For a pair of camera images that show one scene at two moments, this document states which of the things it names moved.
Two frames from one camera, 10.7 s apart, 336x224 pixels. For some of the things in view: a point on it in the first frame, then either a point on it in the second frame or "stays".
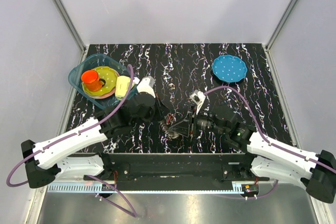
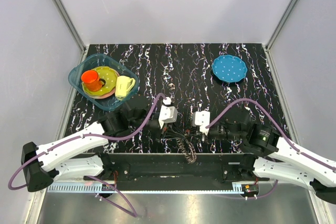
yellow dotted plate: x=109 y=75 stays
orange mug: x=90 y=80 stays
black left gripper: x=161 y=107 -> x=174 y=134
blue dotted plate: x=229 y=68 stays
